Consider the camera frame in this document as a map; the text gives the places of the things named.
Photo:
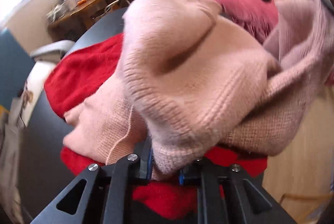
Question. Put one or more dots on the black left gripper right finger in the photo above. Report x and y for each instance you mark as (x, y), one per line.
(230, 195)

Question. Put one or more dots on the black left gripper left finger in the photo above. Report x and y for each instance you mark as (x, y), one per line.
(99, 194)

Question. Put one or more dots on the light pink knit sweater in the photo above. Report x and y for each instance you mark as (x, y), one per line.
(190, 79)

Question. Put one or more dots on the red knit sweater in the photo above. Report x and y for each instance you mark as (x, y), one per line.
(80, 74)

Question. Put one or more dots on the grey yellow blue sofa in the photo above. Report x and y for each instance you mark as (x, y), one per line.
(15, 65)

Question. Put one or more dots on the wooden desk with clutter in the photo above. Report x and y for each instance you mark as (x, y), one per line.
(76, 22)

